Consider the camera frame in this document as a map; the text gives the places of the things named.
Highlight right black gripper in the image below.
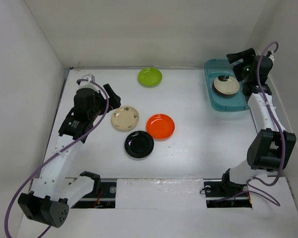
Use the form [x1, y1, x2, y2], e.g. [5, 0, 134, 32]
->
[226, 48, 256, 82]

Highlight cream plate small flowers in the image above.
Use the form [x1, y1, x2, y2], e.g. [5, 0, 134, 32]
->
[111, 106, 140, 131]

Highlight cream plate black patch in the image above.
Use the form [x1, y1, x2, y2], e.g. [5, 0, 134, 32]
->
[213, 75, 240, 93]

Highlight orange plate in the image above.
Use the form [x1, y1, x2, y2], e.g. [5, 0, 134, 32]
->
[146, 114, 175, 140]

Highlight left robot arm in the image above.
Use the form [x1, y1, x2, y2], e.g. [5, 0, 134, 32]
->
[18, 79, 121, 228]

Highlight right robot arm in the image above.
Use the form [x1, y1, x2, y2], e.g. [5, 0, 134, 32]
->
[220, 48, 297, 196]

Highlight green plate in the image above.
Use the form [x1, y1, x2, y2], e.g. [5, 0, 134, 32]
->
[138, 67, 162, 87]

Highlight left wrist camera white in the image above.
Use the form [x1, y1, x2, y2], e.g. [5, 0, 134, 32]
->
[76, 73, 95, 89]

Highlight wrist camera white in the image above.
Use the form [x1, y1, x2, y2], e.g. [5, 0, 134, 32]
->
[266, 51, 275, 63]
[76, 73, 95, 89]

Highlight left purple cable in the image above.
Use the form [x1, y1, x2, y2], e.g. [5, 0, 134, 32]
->
[3, 79, 109, 238]

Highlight purple cable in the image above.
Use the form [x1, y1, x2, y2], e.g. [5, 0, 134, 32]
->
[215, 42, 288, 207]
[3, 79, 109, 238]

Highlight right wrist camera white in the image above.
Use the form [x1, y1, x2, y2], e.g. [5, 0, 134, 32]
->
[266, 51, 275, 63]

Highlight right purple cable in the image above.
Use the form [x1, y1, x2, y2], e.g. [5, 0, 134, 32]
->
[215, 42, 288, 207]

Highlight metal rail front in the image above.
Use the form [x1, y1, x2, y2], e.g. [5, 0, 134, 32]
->
[59, 177, 253, 209]

